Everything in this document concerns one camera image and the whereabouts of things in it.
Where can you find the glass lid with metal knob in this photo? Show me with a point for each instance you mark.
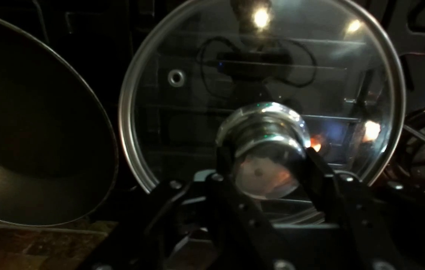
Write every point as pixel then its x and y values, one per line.
pixel 262 75

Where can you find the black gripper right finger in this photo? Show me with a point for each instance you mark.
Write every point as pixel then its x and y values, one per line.
pixel 352 219

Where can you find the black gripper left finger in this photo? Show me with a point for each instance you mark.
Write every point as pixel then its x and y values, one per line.
pixel 221 215

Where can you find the black frying pan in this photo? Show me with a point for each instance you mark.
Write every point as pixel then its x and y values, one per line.
pixel 32 135

